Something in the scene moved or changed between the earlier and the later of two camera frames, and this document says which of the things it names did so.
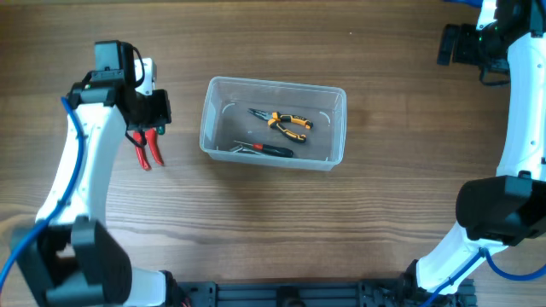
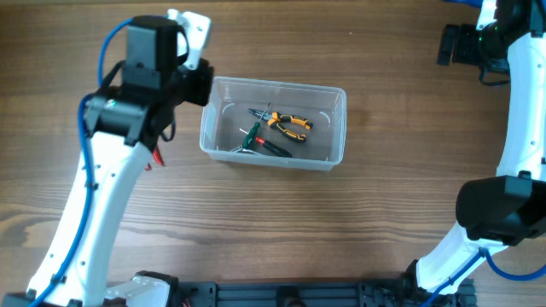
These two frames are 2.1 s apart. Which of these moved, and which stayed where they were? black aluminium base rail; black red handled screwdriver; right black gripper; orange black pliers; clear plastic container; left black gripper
Moved: left black gripper; black red handled screwdriver
Stayed: right black gripper; orange black pliers; black aluminium base rail; clear plastic container
